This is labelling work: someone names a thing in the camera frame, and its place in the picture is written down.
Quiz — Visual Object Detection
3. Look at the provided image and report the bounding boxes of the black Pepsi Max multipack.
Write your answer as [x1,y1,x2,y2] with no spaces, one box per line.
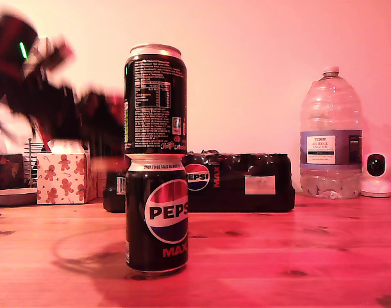
[103,149,295,213]

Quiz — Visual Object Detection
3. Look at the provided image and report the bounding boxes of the white tissue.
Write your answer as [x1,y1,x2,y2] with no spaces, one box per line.
[47,139,87,155]

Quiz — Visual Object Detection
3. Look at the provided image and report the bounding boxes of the gingerbread print tissue box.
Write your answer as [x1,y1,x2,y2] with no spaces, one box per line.
[37,152,97,205]

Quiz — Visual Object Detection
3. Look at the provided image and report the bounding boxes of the small white carton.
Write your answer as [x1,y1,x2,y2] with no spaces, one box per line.
[96,168,107,198]

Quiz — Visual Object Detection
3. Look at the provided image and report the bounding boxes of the dark patterned box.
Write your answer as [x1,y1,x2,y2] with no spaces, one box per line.
[0,153,24,191]

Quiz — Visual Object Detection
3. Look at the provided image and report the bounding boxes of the grey dish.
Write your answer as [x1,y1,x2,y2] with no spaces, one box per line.
[0,187,38,207]

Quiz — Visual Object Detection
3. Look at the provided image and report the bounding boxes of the large clear water bottle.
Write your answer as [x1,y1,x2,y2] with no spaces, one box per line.
[299,66,363,200]

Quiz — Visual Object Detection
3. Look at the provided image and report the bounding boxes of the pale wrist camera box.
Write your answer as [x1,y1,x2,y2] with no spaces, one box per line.
[28,35,77,73]

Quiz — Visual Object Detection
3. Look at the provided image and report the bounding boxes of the wire basket holder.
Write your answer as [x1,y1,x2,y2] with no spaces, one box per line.
[22,137,39,189]

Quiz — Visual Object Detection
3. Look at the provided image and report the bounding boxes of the small white round camera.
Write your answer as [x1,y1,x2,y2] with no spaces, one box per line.
[360,153,391,199]

